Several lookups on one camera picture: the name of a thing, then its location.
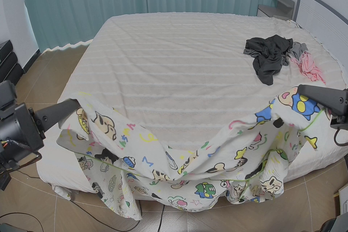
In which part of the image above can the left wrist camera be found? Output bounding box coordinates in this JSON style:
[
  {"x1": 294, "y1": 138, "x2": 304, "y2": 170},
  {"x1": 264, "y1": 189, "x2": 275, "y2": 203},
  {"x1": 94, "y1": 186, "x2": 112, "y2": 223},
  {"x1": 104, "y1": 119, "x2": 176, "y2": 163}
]
[{"x1": 0, "y1": 81, "x2": 17, "y2": 120}]

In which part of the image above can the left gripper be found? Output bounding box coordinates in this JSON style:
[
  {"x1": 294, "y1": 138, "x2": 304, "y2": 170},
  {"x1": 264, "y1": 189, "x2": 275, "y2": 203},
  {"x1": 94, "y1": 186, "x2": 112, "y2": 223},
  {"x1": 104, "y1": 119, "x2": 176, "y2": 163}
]
[{"x1": 0, "y1": 98, "x2": 80, "y2": 164}]

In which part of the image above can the black cable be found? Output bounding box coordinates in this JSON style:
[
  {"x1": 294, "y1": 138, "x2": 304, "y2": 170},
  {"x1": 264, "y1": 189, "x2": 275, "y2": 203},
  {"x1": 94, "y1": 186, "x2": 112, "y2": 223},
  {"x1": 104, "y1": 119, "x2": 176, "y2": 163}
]
[
  {"x1": 158, "y1": 203, "x2": 165, "y2": 232},
  {"x1": 333, "y1": 128, "x2": 348, "y2": 147},
  {"x1": 119, "y1": 221, "x2": 142, "y2": 232}
]

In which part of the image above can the white printed pyjama top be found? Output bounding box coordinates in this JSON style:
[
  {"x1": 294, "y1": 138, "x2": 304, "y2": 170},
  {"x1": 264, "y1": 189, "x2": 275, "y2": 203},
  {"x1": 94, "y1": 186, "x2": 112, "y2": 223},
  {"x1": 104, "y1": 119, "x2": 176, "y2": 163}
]
[{"x1": 56, "y1": 85, "x2": 327, "y2": 222}]

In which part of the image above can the pink garment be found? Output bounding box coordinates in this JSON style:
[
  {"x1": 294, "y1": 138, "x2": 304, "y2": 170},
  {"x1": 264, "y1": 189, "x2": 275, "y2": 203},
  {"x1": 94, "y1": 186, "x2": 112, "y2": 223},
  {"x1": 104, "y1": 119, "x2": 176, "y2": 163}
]
[{"x1": 289, "y1": 51, "x2": 327, "y2": 85}]

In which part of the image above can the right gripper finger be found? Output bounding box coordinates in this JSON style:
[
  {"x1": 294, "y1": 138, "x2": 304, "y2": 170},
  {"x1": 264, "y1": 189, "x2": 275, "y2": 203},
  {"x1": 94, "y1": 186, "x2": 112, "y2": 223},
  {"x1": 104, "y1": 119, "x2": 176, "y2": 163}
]
[{"x1": 298, "y1": 84, "x2": 348, "y2": 117}]

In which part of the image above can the small black box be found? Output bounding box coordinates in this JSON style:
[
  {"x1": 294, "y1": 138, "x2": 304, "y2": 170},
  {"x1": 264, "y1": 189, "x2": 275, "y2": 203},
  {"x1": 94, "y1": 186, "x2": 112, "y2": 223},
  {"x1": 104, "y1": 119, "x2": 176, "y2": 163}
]
[{"x1": 0, "y1": 171, "x2": 12, "y2": 191}]

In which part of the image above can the bed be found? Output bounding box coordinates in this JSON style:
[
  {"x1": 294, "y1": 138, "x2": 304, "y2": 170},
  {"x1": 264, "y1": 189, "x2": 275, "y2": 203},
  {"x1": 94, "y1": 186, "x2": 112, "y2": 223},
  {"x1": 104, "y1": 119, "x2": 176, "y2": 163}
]
[{"x1": 36, "y1": 0, "x2": 348, "y2": 203}]

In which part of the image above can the black garment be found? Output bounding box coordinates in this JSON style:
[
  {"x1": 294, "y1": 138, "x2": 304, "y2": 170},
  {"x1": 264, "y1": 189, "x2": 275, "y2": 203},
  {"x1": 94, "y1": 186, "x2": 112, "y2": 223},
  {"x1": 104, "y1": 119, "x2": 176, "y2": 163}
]
[{"x1": 243, "y1": 34, "x2": 295, "y2": 86}]

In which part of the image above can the grey bedside table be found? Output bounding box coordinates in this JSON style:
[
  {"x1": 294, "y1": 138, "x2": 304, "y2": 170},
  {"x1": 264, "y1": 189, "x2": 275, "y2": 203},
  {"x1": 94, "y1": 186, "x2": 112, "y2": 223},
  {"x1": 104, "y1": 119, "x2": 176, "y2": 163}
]
[{"x1": 257, "y1": 0, "x2": 295, "y2": 20}]

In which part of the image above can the black chest of drawers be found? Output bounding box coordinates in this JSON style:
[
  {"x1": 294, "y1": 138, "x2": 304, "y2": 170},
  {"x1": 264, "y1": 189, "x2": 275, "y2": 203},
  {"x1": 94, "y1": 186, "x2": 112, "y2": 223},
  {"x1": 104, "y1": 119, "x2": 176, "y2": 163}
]
[{"x1": 0, "y1": 40, "x2": 24, "y2": 83}]

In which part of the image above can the grey garment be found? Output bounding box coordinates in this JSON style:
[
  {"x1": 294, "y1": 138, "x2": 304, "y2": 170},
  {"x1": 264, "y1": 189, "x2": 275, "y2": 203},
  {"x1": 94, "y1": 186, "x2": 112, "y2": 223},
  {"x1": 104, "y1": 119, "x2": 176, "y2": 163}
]
[{"x1": 288, "y1": 42, "x2": 309, "y2": 61}]

